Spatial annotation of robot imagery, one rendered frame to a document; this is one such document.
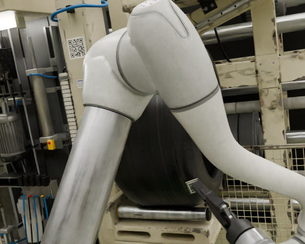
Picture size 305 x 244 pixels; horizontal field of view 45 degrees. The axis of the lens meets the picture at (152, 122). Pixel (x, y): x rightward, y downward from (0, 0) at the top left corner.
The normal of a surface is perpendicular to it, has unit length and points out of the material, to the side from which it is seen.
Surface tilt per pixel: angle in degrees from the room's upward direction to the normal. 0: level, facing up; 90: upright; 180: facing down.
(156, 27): 83
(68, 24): 90
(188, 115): 119
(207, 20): 90
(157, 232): 90
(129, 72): 107
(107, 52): 70
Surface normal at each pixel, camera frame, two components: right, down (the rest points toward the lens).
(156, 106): -0.40, -0.14
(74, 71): -0.36, 0.22
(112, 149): 0.64, 0.04
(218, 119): 0.53, 0.22
